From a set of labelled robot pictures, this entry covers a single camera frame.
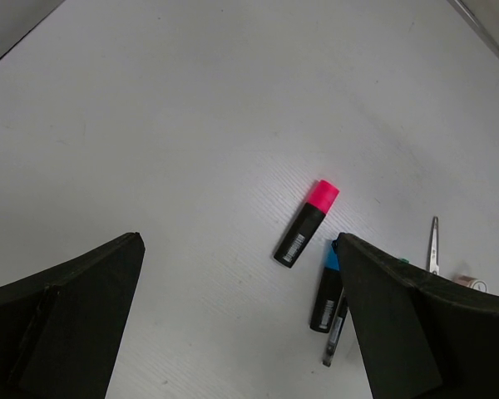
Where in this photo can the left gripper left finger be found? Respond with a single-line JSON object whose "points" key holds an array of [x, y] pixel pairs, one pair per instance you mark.
{"points": [[61, 328]]}

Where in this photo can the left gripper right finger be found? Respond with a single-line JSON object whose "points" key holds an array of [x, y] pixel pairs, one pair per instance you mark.
{"points": [[420, 335]]}

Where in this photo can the black gel pen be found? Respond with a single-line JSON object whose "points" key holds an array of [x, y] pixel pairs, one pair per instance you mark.
{"points": [[336, 330]]}

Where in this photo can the blue capped highlighter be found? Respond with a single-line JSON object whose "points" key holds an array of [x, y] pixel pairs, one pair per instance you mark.
{"points": [[329, 292]]}

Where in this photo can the pink capped highlighter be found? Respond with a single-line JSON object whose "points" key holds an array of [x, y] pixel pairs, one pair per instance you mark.
{"points": [[306, 222]]}

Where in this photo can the black handled scissors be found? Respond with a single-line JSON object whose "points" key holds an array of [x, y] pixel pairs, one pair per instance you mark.
{"points": [[433, 263]]}

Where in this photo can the aluminium rail right side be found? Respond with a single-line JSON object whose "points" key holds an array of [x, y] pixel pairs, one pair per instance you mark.
{"points": [[482, 16]]}

